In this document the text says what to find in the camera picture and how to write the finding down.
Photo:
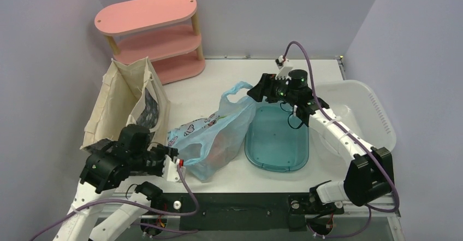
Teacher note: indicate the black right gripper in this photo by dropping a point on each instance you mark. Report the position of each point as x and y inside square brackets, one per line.
[266, 88]

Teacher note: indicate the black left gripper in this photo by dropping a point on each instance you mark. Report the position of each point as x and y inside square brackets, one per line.
[170, 152]

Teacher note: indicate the light blue plastic grocery bag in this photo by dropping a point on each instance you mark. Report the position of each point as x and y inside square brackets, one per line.
[208, 144]

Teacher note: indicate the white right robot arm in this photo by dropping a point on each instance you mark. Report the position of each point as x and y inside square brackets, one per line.
[370, 169]

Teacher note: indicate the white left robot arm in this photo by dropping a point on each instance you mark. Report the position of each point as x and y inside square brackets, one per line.
[109, 164]

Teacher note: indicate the teal transparent plastic tub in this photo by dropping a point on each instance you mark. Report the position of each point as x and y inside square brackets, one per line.
[275, 141]

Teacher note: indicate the beige canvas tote bag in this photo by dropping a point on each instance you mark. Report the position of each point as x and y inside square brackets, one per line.
[130, 94]

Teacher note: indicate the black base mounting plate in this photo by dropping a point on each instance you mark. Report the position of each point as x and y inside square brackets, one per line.
[250, 212]

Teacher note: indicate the white plastic basket tub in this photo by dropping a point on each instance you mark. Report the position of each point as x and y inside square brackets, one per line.
[359, 108]

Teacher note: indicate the pink three-tier shelf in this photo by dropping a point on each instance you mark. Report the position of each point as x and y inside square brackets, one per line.
[166, 32]

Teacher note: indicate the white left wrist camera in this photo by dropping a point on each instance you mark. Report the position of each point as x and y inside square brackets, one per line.
[173, 169]

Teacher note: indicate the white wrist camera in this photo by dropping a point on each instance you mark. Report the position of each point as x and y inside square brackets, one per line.
[173, 169]
[285, 66]

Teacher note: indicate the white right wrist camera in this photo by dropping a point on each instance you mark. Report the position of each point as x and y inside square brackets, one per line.
[285, 66]

